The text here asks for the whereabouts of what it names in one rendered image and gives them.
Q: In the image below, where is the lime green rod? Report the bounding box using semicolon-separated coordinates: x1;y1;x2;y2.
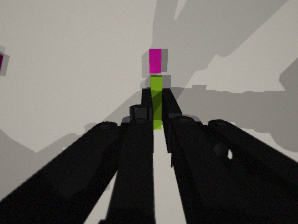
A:
151;75;162;130

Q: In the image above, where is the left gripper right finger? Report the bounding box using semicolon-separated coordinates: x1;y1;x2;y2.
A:
162;88;298;224

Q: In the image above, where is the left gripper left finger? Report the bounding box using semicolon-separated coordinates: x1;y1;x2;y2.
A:
0;88;156;224

